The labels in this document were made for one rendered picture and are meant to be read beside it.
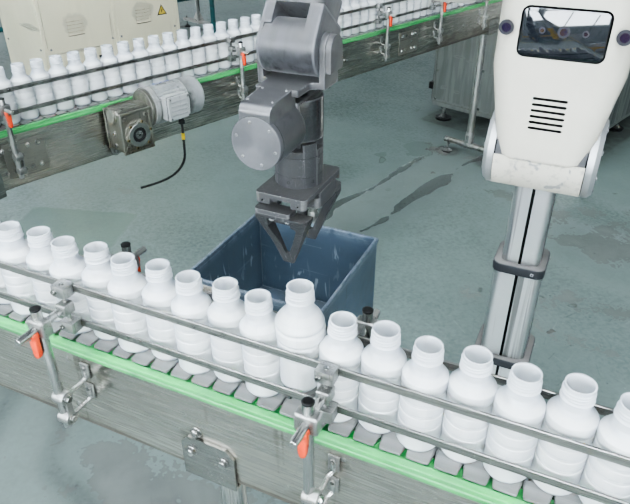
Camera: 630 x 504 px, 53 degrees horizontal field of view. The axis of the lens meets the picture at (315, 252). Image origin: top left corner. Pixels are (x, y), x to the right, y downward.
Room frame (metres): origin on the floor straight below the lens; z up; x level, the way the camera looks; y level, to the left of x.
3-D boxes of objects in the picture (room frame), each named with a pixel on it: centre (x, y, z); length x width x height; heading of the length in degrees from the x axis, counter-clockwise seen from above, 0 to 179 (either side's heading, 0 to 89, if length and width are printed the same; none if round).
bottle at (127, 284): (0.81, 0.29, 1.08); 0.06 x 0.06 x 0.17
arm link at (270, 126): (0.65, 0.03, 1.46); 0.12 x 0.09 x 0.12; 155
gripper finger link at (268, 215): (0.67, 0.03, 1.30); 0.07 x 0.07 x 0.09; 65
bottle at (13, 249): (0.91, 0.50, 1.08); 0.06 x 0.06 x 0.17
